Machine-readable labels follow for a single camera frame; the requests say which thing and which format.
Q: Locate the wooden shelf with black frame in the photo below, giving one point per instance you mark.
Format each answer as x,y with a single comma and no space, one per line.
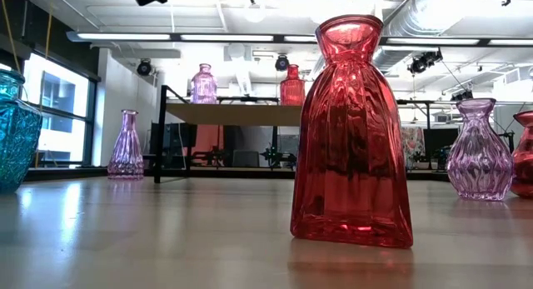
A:
233,114

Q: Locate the red bulbous glass vase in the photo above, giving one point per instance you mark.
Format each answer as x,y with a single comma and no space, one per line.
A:
525,164

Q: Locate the red flared square vase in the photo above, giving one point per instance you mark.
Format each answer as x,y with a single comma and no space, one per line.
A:
352,155

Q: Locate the orange partition panel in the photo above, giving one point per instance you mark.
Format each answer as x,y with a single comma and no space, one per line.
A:
208,137

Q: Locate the large window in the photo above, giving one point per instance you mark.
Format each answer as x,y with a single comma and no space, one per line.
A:
62,110

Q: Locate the black background robot arm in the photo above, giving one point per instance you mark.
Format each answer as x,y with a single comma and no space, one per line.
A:
275,156
212,156

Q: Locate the purple bulbous glass vase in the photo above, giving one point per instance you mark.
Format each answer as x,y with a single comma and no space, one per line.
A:
479,164

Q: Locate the linear ceiling light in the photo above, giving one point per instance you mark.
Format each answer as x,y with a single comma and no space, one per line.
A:
125,36

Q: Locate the black stage spotlight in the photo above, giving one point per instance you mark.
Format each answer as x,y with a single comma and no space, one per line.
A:
461,95
143,67
282,63
424,61

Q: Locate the white round ceiling lamp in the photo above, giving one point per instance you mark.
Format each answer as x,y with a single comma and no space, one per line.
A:
255,12

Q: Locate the grey box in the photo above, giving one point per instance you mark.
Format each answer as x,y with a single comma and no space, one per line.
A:
245,159

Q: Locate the teal textured square vase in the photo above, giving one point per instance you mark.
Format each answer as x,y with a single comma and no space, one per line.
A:
18,135

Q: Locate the purple ribbed jar vase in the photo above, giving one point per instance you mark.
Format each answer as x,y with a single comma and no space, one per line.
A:
204,89

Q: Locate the black framed background table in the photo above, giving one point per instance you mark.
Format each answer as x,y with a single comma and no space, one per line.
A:
416,101

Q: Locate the purple glass cone vase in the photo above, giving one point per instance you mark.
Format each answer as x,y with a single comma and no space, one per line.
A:
126,155

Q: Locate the floral cloth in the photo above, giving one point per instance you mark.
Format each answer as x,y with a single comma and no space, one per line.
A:
414,143

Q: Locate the silver air duct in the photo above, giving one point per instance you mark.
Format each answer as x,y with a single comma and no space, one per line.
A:
416,14

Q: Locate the black aluminium table frame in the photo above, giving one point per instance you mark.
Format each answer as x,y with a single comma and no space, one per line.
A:
75,173

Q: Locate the red glass bottle vase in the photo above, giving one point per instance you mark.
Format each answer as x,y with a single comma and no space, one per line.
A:
291,91

